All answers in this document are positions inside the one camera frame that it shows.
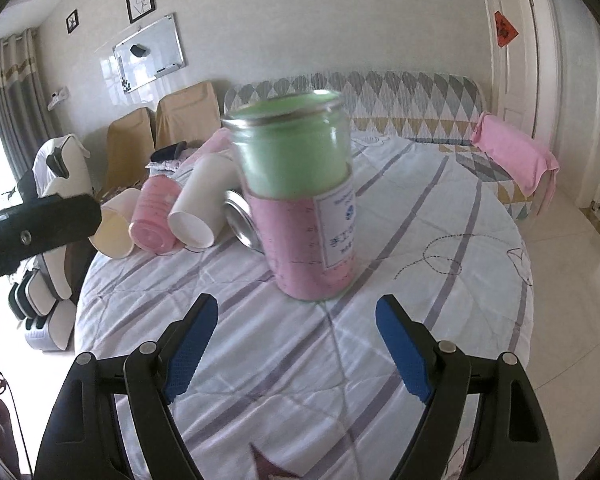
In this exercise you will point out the pink towel right armrest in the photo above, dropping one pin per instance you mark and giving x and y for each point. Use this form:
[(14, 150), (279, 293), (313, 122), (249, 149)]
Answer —
[(527, 161)]

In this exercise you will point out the white door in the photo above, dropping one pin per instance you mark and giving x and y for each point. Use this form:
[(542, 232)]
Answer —
[(517, 68)]

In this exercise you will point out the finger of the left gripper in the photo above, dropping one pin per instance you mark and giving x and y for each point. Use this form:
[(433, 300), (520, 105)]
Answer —
[(44, 224)]

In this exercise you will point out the diamond patterned sofa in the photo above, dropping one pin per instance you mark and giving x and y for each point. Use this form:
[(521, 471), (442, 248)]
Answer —
[(430, 108)]

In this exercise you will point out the white paper cup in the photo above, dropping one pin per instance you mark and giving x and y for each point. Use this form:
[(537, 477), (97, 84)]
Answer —
[(112, 238), (197, 218)]

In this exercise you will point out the pink towel left armrest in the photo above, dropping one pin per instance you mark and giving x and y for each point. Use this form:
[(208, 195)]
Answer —
[(219, 142)]

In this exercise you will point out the black frame line drawing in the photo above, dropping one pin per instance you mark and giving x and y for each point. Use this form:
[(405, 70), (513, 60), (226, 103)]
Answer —
[(137, 9)]

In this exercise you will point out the pink towel armrest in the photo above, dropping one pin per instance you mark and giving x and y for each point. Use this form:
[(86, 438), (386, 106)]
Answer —
[(527, 161), (219, 142)]

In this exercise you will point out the dark blue tin can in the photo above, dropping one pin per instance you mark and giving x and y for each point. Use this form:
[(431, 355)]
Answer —
[(238, 217)]

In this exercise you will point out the wall power socket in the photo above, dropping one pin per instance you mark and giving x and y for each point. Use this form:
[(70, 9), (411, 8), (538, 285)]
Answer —
[(58, 97)]

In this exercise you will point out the tan folding chair right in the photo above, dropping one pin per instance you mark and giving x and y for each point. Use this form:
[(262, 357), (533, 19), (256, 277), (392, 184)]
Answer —
[(189, 115)]

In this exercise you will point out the tan folding chair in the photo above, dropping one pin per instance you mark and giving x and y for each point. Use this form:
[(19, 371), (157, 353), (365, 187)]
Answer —
[(129, 144), (189, 115)]

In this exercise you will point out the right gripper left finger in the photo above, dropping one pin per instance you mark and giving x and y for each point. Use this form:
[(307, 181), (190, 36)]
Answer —
[(83, 440)]

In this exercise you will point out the white paper cup right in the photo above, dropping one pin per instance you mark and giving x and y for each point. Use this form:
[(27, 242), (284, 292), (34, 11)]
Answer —
[(197, 218)]

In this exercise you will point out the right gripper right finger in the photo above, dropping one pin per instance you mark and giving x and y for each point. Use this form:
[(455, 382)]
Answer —
[(510, 438)]

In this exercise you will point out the pink green tin can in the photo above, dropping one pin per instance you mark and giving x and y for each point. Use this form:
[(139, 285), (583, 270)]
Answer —
[(295, 161)]

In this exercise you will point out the grey striped curtain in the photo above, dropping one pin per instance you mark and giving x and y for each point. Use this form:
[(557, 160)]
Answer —
[(25, 121)]

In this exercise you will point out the white paper cup left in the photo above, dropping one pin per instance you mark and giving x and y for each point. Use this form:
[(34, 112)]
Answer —
[(112, 238)]

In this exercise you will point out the striped white quilt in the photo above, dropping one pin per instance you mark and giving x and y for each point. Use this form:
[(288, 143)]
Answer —
[(308, 390)]

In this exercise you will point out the red door decoration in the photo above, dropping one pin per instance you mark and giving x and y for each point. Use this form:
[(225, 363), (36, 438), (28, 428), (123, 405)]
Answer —
[(505, 30)]

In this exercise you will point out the small black picture frame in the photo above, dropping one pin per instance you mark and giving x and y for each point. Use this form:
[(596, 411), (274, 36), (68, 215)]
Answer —
[(72, 21)]

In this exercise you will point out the wall whiteboard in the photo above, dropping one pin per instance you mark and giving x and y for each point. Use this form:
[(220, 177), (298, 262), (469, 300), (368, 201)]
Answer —
[(149, 54)]

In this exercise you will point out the white massage chair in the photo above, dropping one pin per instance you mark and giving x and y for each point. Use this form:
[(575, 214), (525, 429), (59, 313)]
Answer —
[(44, 293)]

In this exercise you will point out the tan folding chair left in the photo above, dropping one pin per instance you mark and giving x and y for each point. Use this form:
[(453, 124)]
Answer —
[(129, 144)]

